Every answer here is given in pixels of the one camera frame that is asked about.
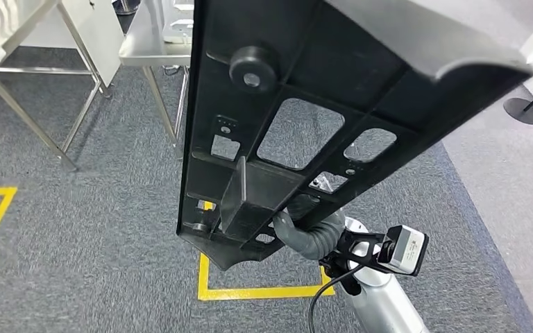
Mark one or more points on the white cabinet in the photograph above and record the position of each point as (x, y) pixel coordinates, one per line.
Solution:
(96, 36)

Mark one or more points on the black plastic plate frame part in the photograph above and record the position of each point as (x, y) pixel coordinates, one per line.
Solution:
(340, 55)

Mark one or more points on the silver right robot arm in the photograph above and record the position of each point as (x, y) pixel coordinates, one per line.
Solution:
(377, 299)

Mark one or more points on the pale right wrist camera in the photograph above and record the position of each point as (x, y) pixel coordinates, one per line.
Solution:
(409, 250)

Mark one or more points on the black stanchion base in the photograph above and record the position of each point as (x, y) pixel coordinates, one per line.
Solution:
(524, 112)

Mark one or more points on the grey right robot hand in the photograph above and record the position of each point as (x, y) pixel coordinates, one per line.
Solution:
(289, 230)

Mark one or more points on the stainless steel workbench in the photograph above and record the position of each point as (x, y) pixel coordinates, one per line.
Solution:
(151, 50)

